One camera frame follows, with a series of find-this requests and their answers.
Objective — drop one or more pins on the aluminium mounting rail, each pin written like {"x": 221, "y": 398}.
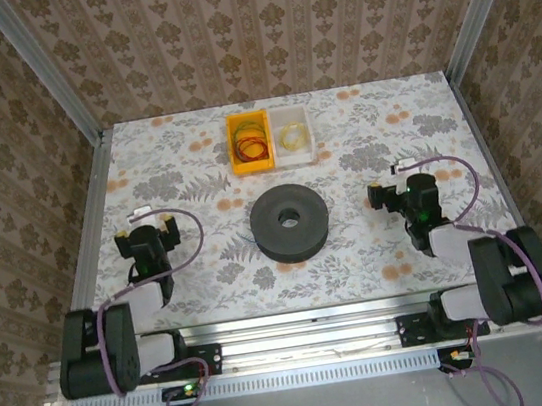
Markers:
{"x": 309, "y": 334}

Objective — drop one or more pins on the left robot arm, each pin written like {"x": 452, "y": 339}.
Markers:
{"x": 120, "y": 350}

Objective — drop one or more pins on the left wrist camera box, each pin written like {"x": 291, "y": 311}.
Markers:
{"x": 144, "y": 217}

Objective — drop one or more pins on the aluminium table side rail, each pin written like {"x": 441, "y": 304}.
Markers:
{"x": 93, "y": 197}
{"x": 484, "y": 143}

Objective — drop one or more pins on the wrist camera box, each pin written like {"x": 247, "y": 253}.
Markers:
{"x": 403, "y": 166}
{"x": 144, "y": 217}

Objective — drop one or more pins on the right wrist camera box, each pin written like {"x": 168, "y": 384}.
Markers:
{"x": 403, "y": 166}

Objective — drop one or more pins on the white plastic bin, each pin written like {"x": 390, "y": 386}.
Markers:
{"x": 297, "y": 160}

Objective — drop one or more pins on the floral patterned table cover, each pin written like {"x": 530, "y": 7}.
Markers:
{"x": 344, "y": 152}

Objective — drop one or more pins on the small black controller board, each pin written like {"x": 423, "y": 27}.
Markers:
{"x": 181, "y": 392}
{"x": 454, "y": 356}

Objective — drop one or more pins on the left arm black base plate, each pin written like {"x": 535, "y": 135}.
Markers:
{"x": 207, "y": 361}

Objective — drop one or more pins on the aluminium frame post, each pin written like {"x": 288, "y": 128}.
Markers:
{"x": 49, "y": 72}
{"x": 482, "y": 7}

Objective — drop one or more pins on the yellow plastic bin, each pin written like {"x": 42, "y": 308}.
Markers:
{"x": 237, "y": 167}

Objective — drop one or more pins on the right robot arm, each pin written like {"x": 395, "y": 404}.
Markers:
{"x": 504, "y": 281}

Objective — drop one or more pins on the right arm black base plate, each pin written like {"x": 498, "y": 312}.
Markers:
{"x": 415, "y": 331}

